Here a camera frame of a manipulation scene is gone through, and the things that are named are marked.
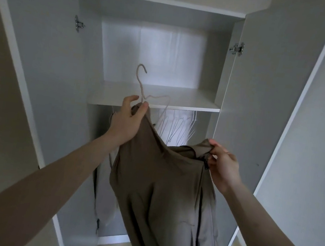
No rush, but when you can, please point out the person's left hand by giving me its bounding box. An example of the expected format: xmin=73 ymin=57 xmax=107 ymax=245
xmin=106 ymin=92 xmax=150 ymax=152

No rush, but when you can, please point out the person's right hand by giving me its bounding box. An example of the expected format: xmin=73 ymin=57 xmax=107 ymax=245
xmin=201 ymin=139 xmax=248 ymax=198

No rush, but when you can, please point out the beige clothes hanger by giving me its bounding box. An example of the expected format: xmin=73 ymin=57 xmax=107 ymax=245
xmin=130 ymin=63 xmax=177 ymax=120

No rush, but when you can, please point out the brown jacket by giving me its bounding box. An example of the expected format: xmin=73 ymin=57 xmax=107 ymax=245
xmin=99 ymin=101 xmax=257 ymax=246

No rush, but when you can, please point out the person's right forearm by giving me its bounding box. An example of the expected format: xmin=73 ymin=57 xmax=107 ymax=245
xmin=214 ymin=179 xmax=325 ymax=246

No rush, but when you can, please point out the person's left forearm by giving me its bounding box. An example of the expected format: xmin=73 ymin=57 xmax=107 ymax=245
xmin=0 ymin=117 xmax=128 ymax=246

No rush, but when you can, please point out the white wardrobe shelf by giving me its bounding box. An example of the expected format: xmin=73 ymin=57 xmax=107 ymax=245
xmin=86 ymin=73 xmax=223 ymax=124

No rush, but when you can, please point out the white wardrobe door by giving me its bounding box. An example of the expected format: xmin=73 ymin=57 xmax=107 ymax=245
xmin=0 ymin=0 xmax=132 ymax=246
xmin=195 ymin=0 xmax=325 ymax=246

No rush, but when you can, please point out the white wardrobe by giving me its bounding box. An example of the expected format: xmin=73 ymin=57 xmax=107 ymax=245
xmin=26 ymin=0 xmax=274 ymax=246

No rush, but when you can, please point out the light grey hanging garment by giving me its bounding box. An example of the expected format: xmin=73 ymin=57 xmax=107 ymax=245
xmin=85 ymin=144 xmax=127 ymax=240

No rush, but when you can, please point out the metal door hinge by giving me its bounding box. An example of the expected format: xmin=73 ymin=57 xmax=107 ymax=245
xmin=72 ymin=15 xmax=87 ymax=33
xmin=228 ymin=40 xmax=246 ymax=57

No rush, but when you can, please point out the row of white wire hangers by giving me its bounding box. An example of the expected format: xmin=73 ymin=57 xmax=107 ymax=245
xmin=151 ymin=104 xmax=199 ymax=149

